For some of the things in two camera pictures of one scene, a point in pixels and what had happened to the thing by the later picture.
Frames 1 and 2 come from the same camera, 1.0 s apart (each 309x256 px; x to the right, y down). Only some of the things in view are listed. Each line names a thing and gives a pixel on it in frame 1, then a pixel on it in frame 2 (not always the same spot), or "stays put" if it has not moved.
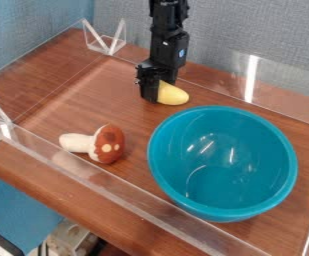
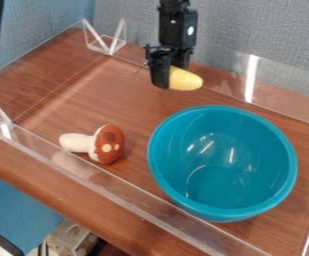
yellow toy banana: x=170 y=94 -> x=183 y=79
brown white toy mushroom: x=104 y=145 stays put
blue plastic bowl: x=223 y=160 stays put
